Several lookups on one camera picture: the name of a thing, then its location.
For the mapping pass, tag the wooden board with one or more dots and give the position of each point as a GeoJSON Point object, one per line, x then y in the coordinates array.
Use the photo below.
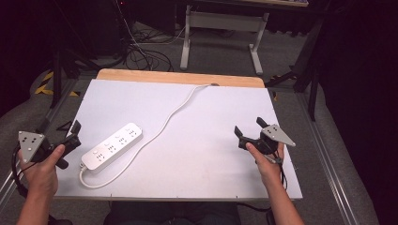
{"type": "Point", "coordinates": [175, 77]}

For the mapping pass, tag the person's left hand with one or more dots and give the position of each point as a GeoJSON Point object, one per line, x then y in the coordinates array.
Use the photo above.
{"type": "Point", "coordinates": [41, 176]}

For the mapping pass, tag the white power strip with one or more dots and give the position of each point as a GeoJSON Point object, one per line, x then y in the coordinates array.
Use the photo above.
{"type": "Point", "coordinates": [111, 146]}

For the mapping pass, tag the aluminium rail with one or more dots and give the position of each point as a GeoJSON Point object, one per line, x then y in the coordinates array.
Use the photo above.
{"type": "Point", "coordinates": [47, 122]}
{"type": "Point", "coordinates": [331, 168]}

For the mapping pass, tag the white metal table frame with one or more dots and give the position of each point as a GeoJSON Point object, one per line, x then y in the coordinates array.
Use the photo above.
{"type": "Point", "coordinates": [225, 22]}

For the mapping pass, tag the black tripod stand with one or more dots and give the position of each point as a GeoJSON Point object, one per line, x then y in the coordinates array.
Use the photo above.
{"type": "Point", "coordinates": [62, 62]}

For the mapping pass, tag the yellow floor tape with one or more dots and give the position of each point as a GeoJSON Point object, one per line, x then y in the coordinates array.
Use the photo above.
{"type": "Point", "coordinates": [47, 89]}

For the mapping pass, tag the black metal stand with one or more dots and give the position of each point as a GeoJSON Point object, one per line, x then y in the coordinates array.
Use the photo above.
{"type": "Point", "coordinates": [309, 62]}

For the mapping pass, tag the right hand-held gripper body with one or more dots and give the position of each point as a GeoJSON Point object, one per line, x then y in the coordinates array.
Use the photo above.
{"type": "Point", "coordinates": [272, 137]}

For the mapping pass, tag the person's right hand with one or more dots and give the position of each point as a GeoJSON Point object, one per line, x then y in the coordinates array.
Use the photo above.
{"type": "Point", "coordinates": [267, 165]}

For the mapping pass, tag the white table cover sheet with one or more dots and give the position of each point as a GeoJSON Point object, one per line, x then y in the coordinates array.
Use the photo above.
{"type": "Point", "coordinates": [200, 137]}

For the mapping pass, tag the black triangular bracket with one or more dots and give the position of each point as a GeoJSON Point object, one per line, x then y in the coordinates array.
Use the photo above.
{"type": "Point", "coordinates": [66, 126]}

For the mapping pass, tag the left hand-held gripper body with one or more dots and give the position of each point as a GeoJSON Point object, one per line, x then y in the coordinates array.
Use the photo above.
{"type": "Point", "coordinates": [30, 144]}

